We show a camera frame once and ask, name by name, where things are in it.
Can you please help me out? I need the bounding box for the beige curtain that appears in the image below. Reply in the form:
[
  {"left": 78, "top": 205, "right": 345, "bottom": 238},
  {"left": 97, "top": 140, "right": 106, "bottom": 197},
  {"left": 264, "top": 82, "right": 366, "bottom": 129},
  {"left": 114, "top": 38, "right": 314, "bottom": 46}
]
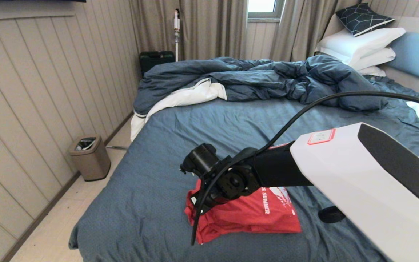
[
  {"left": 129, "top": 0, "right": 248, "bottom": 62},
  {"left": 270, "top": 0, "right": 359, "bottom": 62}
]

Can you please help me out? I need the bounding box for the black hard case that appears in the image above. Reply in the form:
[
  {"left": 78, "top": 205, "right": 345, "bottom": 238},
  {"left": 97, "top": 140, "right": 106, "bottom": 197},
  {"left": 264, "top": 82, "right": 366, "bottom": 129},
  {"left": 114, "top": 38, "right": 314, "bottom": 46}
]
[{"left": 139, "top": 51, "right": 175, "bottom": 76}]

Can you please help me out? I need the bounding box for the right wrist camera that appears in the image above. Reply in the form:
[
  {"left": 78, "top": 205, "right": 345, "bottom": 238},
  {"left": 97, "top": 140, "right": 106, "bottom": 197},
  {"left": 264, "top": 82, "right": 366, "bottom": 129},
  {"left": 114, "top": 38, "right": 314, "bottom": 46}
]
[{"left": 180, "top": 143, "right": 219, "bottom": 179}]

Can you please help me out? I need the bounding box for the bronze trash bin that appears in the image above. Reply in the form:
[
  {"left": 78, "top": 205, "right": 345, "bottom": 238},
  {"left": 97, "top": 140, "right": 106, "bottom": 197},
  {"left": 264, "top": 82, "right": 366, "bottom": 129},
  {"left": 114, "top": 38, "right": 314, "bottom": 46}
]
[{"left": 68, "top": 135, "right": 111, "bottom": 182}]

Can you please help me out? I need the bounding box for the large white pillow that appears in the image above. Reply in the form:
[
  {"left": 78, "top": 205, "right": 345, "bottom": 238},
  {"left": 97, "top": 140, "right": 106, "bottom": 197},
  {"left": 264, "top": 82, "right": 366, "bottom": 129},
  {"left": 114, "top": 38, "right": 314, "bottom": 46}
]
[{"left": 315, "top": 27, "right": 406, "bottom": 67}]

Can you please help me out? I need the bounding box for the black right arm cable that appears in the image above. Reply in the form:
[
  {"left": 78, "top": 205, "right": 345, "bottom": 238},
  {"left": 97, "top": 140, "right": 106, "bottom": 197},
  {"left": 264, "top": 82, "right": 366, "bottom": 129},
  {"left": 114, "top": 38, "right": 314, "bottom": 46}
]
[{"left": 191, "top": 91, "right": 419, "bottom": 246}]

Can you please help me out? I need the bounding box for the grey framed window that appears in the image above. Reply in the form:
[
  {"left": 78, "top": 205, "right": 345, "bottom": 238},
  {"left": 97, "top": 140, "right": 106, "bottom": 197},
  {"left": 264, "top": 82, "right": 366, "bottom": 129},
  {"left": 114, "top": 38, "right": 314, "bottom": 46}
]
[{"left": 248, "top": 0, "right": 285, "bottom": 22}]

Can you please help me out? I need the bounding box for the white stick vacuum cleaner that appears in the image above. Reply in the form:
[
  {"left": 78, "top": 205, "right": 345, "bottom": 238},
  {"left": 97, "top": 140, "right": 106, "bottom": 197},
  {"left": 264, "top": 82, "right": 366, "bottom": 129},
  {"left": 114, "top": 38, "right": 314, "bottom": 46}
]
[{"left": 173, "top": 9, "right": 180, "bottom": 62}]

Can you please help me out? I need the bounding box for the dark patterned cushion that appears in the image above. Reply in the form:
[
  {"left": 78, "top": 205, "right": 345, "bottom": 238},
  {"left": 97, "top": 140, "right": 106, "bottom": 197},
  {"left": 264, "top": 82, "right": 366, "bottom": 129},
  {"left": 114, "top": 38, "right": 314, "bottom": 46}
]
[{"left": 335, "top": 3, "right": 396, "bottom": 37}]

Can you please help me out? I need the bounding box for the white bed linen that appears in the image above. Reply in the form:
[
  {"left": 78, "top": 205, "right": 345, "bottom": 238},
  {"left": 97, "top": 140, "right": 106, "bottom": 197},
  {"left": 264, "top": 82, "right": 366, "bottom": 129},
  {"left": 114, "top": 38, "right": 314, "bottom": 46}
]
[{"left": 130, "top": 78, "right": 227, "bottom": 142}]

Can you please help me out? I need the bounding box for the black and white trash bag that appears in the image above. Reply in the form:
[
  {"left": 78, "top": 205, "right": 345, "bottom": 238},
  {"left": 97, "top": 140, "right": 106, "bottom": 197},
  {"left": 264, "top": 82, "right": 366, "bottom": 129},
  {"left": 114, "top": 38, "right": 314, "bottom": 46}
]
[{"left": 76, "top": 138, "right": 96, "bottom": 151}]

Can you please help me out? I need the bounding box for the dark wall screen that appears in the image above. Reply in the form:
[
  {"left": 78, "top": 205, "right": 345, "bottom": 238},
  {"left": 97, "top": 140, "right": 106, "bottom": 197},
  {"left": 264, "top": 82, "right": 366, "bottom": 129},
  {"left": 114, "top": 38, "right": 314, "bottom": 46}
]
[{"left": 0, "top": 0, "right": 86, "bottom": 3}]

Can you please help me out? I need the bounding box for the dark blue crumpled duvet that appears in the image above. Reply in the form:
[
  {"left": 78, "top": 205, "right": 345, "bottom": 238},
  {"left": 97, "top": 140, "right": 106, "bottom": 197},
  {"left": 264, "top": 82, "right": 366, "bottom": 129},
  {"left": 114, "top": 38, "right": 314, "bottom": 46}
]
[{"left": 133, "top": 55, "right": 388, "bottom": 116}]

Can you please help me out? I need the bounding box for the red t-shirt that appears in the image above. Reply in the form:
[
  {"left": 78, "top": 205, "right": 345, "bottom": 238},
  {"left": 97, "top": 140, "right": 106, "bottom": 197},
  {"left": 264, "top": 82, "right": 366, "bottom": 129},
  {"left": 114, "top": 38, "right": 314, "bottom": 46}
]
[{"left": 185, "top": 180, "right": 302, "bottom": 245}]

